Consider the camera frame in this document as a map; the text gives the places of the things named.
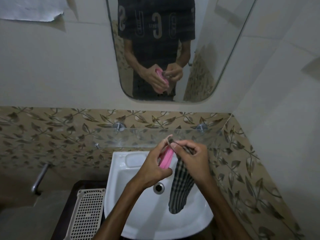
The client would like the person's left hand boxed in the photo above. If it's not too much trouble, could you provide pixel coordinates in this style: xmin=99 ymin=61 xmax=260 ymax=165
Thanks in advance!
xmin=134 ymin=134 xmax=175 ymax=190

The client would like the person's right hand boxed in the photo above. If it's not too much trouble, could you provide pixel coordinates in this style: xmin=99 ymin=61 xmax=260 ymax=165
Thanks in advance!
xmin=170 ymin=140 xmax=213 ymax=188

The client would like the pink plastic soap dish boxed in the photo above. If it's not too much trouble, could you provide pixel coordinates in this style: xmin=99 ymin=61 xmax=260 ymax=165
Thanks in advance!
xmin=157 ymin=145 xmax=175 ymax=170

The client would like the checkered cleaning cloth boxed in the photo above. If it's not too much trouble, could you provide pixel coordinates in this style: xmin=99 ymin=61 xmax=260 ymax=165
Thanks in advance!
xmin=167 ymin=137 xmax=195 ymax=215

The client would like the person's left forearm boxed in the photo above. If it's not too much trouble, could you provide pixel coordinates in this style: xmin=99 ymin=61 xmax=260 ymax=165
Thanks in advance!
xmin=92 ymin=181 xmax=148 ymax=240

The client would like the person's right forearm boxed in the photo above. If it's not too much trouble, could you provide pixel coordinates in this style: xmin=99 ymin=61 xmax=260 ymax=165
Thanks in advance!
xmin=197 ymin=180 xmax=253 ymax=240

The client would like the metal sink drain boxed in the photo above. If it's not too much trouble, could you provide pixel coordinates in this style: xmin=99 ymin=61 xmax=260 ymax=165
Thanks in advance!
xmin=153 ymin=182 xmax=165 ymax=195

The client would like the clear glass shelf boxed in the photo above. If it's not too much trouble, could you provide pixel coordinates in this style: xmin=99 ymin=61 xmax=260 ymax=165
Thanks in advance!
xmin=92 ymin=128 xmax=224 ymax=150

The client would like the white ceramic sink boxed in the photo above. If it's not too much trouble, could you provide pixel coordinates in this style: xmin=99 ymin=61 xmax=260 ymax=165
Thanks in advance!
xmin=104 ymin=151 xmax=214 ymax=240

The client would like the white perforated plastic basket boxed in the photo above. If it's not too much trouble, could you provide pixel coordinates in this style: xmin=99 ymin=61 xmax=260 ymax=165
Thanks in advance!
xmin=64 ymin=188 xmax=106 ymax=240

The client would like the dark brown stool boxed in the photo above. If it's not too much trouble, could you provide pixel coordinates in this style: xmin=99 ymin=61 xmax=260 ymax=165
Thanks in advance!
xmin=51 ymin=180 xmax=108 ymax=240

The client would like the chrome wall tap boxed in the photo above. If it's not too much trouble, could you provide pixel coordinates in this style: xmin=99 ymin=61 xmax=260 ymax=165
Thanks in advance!
xmin=31 ymin=162 xmax=53 ymax=196

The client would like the rounded wall mirror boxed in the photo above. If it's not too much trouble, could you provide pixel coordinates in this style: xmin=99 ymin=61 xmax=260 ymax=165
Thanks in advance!
xmin=105 ymin=0 xmax=258 ymax=103

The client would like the torn white wall paper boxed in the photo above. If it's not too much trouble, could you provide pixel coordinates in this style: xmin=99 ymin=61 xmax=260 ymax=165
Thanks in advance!
xmin=0 ymin=0 xmax=69 ymax=22

